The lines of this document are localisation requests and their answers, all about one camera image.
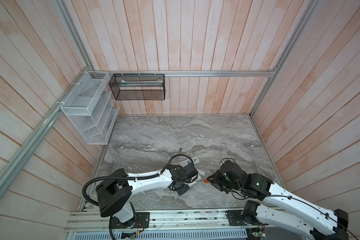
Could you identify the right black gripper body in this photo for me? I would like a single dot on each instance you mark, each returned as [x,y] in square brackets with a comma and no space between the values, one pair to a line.
[218,180]

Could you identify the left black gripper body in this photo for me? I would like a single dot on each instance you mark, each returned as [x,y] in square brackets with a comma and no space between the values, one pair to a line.
[182,188]

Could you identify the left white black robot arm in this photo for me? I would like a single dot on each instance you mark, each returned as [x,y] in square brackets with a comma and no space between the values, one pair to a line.
[177,171]

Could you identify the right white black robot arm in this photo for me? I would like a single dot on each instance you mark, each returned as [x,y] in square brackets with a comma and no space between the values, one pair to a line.
[267,203]

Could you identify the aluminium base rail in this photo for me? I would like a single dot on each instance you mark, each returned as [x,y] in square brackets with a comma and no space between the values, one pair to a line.
[158,220]

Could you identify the black wire mesh basket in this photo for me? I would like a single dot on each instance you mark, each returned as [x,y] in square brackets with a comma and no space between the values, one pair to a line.
[138,87]

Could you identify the white wire mesh shelf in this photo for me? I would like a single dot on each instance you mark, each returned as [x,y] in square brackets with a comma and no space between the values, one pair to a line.
[91,108]

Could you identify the horizontal aluminium frame bar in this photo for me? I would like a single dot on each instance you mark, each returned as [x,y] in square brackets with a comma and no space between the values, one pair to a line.
[180,74]

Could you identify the left aluminium frame bar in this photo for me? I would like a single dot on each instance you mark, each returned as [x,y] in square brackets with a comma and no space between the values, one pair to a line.
[18,161]

